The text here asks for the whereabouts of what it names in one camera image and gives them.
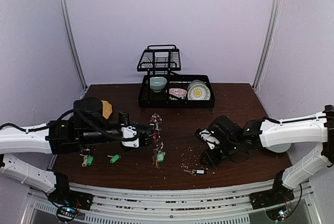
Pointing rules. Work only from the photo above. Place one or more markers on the celadon green bowl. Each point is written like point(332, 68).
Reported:
point(157, 84)

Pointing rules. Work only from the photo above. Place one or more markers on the light green flower plate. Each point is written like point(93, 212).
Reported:
point(280, 148)

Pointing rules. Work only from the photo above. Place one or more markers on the large keyring with red handle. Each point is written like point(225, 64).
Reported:
point(158, 152)

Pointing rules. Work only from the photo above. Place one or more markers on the right aluminium frame post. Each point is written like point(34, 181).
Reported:
point(265, 54)

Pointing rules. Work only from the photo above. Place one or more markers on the green tagged key bunch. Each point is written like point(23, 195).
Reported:
point(87, 159)

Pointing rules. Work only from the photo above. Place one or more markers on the aluminium front rail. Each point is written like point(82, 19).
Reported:
point(209, 205)

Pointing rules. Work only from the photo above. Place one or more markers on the black wire dish rack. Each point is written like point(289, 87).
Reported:
point(164, 60)

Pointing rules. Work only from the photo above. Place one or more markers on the left base circuit board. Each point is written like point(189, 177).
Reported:
point(66, 213)

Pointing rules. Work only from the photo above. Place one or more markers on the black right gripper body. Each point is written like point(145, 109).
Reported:
point(209, 148)

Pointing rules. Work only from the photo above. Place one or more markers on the left aluminium frame post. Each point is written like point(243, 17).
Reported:
point(71, 42)

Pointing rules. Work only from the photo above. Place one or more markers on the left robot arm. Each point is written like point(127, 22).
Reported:
point(77, 130)

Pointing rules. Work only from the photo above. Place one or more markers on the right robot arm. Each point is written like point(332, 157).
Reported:
point(225, 139)

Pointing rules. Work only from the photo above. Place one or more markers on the pink patterned bowl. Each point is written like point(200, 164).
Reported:
point(177, 94)

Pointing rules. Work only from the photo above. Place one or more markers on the black tagged key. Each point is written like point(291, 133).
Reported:
point(195, 172)

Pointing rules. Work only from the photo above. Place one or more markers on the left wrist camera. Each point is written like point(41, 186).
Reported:
point(128, 132)

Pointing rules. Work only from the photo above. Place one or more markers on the green tagged single key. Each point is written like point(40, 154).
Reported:
point(114, 158)

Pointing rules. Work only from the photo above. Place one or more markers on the yellow daisy plate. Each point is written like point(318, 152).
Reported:
point(199, 92)

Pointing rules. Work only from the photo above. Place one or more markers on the base circuit board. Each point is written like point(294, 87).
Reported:
point(280, 213)
point(66, 213)

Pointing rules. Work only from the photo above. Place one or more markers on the pale green plate behind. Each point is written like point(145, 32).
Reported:
point(195, 82)

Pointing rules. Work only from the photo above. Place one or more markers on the right base circuit board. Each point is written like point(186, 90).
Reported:
point(280, 213)

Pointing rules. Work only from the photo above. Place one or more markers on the aluminium frame post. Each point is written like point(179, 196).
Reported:
point(71, 42)
point(265, 54)

